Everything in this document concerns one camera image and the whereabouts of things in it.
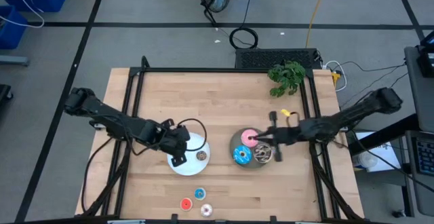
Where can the grey metal floor foot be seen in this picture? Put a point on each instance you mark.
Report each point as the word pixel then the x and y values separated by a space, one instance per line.
pixel 13 60

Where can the grey round plate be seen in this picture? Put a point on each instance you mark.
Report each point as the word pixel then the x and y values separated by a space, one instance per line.
pixel 234 142

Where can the grey side desk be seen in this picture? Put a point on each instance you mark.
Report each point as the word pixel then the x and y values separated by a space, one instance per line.
pixel 420 98

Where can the black chair caster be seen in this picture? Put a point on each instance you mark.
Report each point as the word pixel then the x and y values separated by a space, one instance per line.
pixel 5 93

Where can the large pink iced donut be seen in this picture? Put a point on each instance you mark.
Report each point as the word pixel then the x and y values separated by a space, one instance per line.
pixel 245 142

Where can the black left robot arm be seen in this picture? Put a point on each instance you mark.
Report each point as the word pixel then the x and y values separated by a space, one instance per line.
pixel 115 122

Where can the yellow power plug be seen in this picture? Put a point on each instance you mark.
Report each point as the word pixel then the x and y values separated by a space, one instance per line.
pixel 335 78

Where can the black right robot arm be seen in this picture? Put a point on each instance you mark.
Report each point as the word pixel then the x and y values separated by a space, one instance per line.
pixel 352 115

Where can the small red donut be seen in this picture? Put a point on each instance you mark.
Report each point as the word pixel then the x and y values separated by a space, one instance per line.
pixel 186 207

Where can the black desk beam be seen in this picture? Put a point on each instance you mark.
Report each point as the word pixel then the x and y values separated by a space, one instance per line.
pixel 390 132

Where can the green potted plant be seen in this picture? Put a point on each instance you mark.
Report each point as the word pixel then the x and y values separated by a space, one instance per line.
pixel 288 76

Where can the large chocolate iced donut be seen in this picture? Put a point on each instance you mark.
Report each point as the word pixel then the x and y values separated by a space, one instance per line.
pixel 268 156

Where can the large blue iced donut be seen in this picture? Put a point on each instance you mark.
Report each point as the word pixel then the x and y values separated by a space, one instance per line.
pixel 238 157

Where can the grey keyboard desk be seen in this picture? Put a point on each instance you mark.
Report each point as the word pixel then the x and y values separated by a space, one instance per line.
pixel 418 197

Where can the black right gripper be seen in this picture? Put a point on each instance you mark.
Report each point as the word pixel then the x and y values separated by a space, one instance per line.
pixel 286 135

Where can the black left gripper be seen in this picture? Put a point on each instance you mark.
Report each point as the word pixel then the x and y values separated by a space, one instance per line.
pixel 176 139

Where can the black metal table frame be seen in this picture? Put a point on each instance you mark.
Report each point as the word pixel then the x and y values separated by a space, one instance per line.
pixel 203 70

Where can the white round plate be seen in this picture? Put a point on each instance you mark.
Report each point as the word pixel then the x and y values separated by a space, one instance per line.
pixel 191 168

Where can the small white sprinkled donut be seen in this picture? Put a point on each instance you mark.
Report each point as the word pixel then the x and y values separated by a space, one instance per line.
pixel 203 214

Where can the black keyboard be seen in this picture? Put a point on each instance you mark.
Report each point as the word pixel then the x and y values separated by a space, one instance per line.
pixel 425 157

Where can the black laptop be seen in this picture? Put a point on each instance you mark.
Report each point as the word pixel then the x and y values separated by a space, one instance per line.
pixel 428 61

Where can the small blue sprinkled donut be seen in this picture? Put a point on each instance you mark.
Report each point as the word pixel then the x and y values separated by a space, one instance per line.
pixel 196 190

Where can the small chocolate donut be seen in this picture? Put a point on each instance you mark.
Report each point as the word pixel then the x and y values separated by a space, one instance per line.
pixel 198 158

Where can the black computer case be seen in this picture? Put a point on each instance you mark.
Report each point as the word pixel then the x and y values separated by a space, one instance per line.
pixel 257 59

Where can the white paper sheet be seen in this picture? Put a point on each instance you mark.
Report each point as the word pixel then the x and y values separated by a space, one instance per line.
pixel 381 164

